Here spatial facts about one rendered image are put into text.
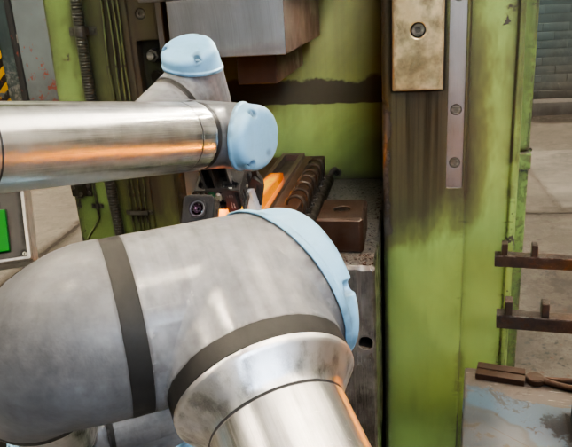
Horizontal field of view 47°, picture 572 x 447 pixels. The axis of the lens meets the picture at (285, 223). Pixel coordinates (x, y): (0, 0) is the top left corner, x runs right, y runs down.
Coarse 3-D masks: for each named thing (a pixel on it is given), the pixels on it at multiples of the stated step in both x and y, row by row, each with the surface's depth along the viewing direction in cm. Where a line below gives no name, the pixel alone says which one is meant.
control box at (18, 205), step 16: (16, 192) 115; (0, 208) 114; (16, 208) 114; (32, 208) 122; (16, 224) 113; (32, 224) 119; (16, 240) 113; (32, 240) 116; (0, 256) 112; (16, 256) 112; (32, 256) 114
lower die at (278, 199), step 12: (300, 156) 154; (312, 156) 156; (324, 156) 155; (264, 168) 149; (300, 168) 147; (312, 168) 146; (288, 180) 137; (276, 192) 127; (288, 192) 129; (300, 192) 129; (276, 204) 123; (288, 204) 122; (300, 204) 122
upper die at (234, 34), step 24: (192, 0) 108; (216, 0) 107; (240, 0) 106; (264, 0) 106; (288, 0) 110; (312, 0) 136; (168, 24) 110; (192, 24) 109; (216, 24) 108; (240, 24) 108; (264, 24) 107; (288, 24) 110; (312, 24) 136; (216, 48) 110; (240, 48) 109; (264, 48) 108; (288, 48) 110
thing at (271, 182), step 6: (270, 174) 137; (276, 174) 137; (282, 174) 137; (264, 180) 132; (270, 180) 131; (276, 180) 131; (264, 186) 127; (270, 186) 126; (276, 186) 131; (264, 192) 122; (270, 192) 126; (264, 198) 121; (264, 204) 121
